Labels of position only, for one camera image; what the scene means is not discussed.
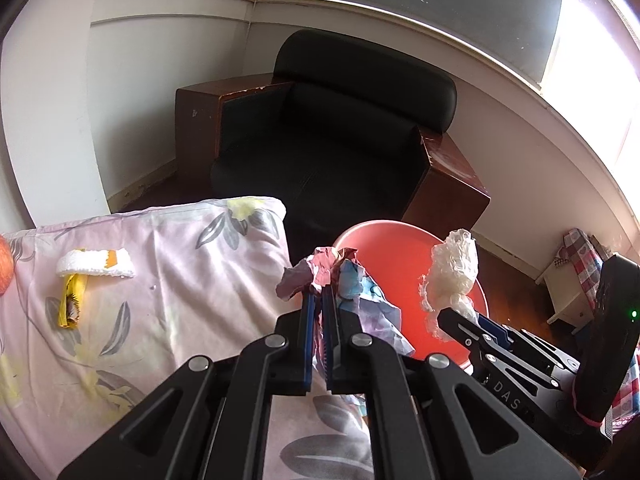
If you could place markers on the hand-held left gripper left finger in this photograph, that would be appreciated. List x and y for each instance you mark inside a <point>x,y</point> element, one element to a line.
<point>310,320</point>

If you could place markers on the yellow snack wrapper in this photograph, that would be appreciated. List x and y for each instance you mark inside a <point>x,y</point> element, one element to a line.
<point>72,300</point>

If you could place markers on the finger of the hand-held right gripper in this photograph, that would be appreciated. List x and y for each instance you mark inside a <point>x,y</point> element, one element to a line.
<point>465,325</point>
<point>495,327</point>

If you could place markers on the checked cloth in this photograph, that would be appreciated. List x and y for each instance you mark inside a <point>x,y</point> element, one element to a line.
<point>582,260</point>

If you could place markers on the pink floral cloth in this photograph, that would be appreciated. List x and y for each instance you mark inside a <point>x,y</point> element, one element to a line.
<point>165,285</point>

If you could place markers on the blue pink paper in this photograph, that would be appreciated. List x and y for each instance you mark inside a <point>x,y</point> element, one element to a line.
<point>370,305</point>

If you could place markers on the red apple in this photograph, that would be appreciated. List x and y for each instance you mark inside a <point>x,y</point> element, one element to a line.
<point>6,267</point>

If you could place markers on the black leather armchair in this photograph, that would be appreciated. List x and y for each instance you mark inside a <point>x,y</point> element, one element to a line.
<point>340,160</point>

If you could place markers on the white foam piece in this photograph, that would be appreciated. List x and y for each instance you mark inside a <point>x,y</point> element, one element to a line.
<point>85,262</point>

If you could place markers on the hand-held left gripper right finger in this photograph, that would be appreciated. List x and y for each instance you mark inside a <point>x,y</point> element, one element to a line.
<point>330,325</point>

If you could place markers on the red plastic bucket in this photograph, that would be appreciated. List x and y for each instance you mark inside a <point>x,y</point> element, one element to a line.
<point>395,255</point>

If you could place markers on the small white table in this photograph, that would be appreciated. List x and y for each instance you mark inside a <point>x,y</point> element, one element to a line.
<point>565,292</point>

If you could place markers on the clear plastic bag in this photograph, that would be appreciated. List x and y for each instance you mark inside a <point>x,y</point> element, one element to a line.
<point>452,270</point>

